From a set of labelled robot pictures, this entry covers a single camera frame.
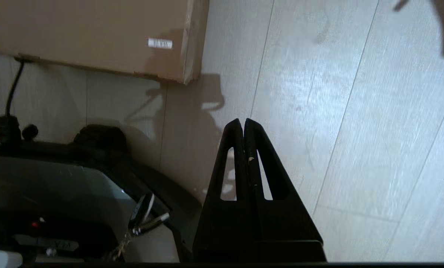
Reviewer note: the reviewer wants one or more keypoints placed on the brown cardboard shoe box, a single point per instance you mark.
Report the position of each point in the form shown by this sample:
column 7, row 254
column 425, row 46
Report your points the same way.
column 88, row 33

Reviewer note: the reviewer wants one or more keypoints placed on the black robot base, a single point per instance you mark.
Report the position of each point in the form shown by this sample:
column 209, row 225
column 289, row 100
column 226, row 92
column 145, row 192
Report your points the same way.
column 58, row 193

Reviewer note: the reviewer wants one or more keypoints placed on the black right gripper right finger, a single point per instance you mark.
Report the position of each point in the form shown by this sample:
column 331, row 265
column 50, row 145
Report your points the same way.
column 281, row 223

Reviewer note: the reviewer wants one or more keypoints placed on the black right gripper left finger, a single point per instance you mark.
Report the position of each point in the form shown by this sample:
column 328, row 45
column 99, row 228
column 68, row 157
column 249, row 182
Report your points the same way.
column 225, row 223

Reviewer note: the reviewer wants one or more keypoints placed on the black key fob with keys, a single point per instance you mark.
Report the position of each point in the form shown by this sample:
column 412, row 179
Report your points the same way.
column 142, row 217

